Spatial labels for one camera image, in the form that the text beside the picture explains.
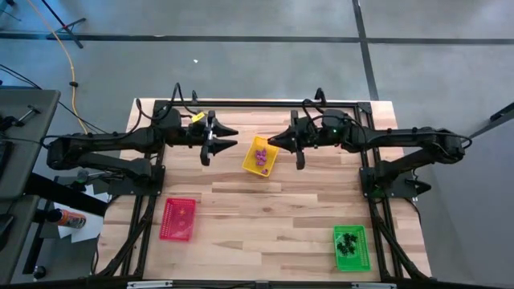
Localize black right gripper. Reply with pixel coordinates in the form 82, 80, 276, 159
267, 109, 323, 156

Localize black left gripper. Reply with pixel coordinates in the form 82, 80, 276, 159
182, 110, 239, 157

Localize yellow plastic basket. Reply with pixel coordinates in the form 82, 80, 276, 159
241, 135, 280, 178

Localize red plastic basket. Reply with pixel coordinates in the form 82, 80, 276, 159
159, 197, 198, 242

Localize green plastic basket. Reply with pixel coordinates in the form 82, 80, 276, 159
333, 225, 372, 273

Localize black front crossbar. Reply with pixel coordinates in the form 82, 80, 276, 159
0, 275, 514, 289

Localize white paper sheets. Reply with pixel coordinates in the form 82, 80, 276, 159
53, 182, 110, 245

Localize orange black spray can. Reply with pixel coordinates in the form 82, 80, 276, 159
47, 208, 88, 230

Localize black table leg beam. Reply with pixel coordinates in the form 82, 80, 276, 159
23, 172, 110, 218

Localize black tripod legs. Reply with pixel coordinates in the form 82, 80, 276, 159
39, 0, 88, 50

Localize grey side table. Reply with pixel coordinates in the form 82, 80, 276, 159
0, 88, 62, 284

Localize grey cabinet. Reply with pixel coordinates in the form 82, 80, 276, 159
428, 102, 514, 287

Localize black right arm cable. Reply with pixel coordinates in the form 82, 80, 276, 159
300, 97, 327, 126

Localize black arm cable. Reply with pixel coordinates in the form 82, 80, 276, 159
135, 82, 202, 133
300, 97, 327, 126

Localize black aluminium table frame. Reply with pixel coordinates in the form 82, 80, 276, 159
94, 98, 433, 282

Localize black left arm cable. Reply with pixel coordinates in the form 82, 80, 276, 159
135, 82, 202, 133

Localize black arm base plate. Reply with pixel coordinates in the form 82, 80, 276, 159
107, 164, 166, 197
359, 165, 419, 199

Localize yellow cable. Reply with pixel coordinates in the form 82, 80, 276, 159
24, 0, 100, 168

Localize silver metal bracket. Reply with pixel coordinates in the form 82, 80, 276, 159
352, 282, 398, 289
127, 280, 173, 289

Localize black handle metal tool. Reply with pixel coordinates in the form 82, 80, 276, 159
0, 104, 42, 132

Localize black floor cable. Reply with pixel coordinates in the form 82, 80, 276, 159
0, 63, 133, 140

